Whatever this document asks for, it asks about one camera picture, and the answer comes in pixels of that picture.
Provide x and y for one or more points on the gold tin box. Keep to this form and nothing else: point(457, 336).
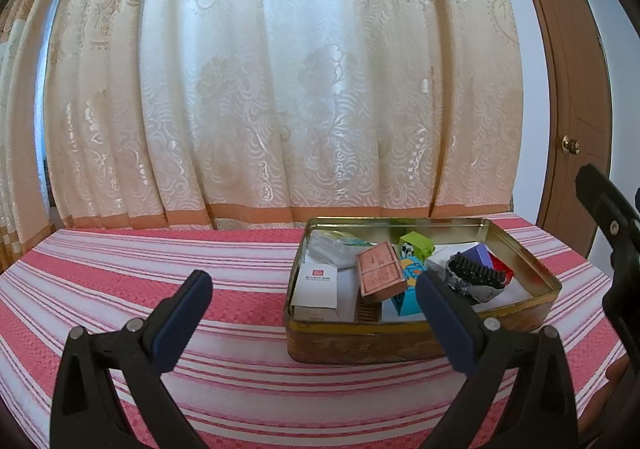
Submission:
point(360, 341)

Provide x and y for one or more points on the green cow-print block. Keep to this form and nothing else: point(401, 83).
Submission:
point(417, 245)

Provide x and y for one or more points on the copper metal box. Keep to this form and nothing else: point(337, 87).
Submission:
point(381, 274)

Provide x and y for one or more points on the red block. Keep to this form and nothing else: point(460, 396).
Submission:
point(504, 268)

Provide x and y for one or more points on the yellow-green plastic box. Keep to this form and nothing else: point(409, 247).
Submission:
point(335, 249)

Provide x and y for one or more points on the black toothed hair clip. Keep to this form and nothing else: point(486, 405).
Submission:
point(475, 276)

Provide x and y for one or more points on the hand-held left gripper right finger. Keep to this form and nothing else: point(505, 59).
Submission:
point(445, 319)

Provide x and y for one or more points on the long white cardboard box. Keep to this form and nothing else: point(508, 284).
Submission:
point(315, 286)

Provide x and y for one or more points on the brown wooden comb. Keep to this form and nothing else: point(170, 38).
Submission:
point(367, 313)

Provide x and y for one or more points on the cream patterned curtain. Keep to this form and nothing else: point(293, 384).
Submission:
point(300, 79)

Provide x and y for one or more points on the brass door knob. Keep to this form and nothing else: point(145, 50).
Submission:
point(571, 144)

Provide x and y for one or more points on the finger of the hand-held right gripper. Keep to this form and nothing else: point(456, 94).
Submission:
point(625, 279)

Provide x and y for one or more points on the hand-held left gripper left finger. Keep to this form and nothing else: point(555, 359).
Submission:
point(182, 319)

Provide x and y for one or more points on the teal building brick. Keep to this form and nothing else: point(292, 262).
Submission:
point(407, 301)

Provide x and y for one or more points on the purple block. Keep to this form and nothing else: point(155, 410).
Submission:
point(480, 255)

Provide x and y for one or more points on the person's right hand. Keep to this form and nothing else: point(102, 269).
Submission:
point(607, 394)

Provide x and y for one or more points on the orange and cream curtain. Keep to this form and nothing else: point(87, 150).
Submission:
point(20, 129)

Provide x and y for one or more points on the pink striped cloth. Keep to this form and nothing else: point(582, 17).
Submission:
point(150, 254)

